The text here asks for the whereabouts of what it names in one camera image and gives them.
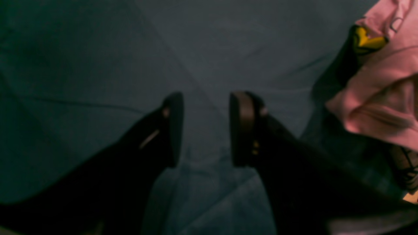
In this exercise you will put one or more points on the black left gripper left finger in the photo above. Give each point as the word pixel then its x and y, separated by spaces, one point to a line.
pixel 107 194

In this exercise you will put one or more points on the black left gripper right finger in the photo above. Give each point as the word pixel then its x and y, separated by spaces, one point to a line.
pixel 308 193

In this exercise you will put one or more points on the pink T-shirt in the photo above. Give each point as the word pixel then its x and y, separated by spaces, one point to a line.
pixel 379 99

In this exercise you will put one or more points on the teal table cloth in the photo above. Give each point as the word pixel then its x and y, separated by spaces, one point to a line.
pixel 76 74

